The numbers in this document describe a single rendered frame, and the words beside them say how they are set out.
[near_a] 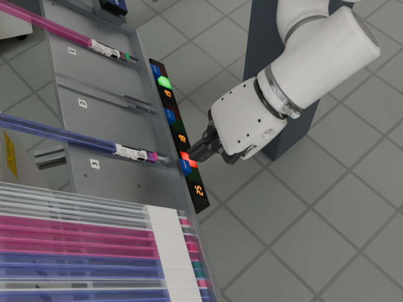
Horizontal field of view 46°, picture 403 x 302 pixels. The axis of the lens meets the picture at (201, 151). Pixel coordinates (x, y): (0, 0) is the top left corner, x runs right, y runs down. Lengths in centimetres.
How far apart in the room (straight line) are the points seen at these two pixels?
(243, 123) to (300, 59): 13
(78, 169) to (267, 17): 72
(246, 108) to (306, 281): 87
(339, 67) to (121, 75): 39
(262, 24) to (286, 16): 54
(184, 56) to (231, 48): 19
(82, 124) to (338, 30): 38
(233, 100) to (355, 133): 106
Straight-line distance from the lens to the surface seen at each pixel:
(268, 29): 125
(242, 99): 73
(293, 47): 69
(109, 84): 83
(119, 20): 95
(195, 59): 189
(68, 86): 76
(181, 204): 76
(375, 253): 159
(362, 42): 66
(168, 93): 96
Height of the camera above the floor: 142
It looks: 60 degrees down
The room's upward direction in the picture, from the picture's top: straight up
